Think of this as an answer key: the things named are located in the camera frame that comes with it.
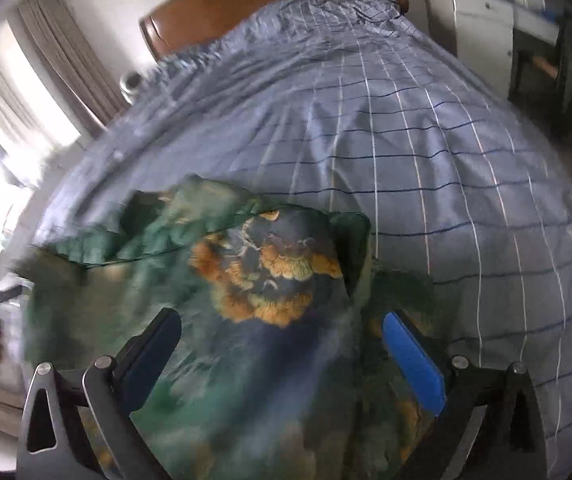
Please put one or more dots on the white desk with drawer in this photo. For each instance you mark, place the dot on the white desk with drawer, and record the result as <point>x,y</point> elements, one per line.
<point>481,30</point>

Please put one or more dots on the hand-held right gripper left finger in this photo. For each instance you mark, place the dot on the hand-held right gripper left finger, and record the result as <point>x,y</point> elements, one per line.
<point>148,355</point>

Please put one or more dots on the white desk fan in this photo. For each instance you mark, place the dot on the white desk fan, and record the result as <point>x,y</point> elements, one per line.
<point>131,85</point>

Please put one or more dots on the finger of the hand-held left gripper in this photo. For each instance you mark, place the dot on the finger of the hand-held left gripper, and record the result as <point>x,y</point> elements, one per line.
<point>6,293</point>

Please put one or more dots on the wooden bed headboard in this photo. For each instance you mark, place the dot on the wooden bed headboard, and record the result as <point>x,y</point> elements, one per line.
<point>266,0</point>

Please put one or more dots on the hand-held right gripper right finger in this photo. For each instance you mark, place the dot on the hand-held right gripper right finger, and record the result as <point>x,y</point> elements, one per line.
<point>411,360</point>

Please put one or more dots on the white sheer curtain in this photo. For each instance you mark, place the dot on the white sheer curtain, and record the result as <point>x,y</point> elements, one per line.
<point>11,120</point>

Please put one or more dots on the green floral printed jacket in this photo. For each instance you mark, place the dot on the green floral printed jacket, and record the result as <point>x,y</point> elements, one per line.
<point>266,285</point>

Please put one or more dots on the blue checked duvet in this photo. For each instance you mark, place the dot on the blue checked duvet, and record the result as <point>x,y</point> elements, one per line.
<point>366,110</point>

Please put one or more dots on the beige curtain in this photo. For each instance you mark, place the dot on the beige curtain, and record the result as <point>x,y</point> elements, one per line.
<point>71,60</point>

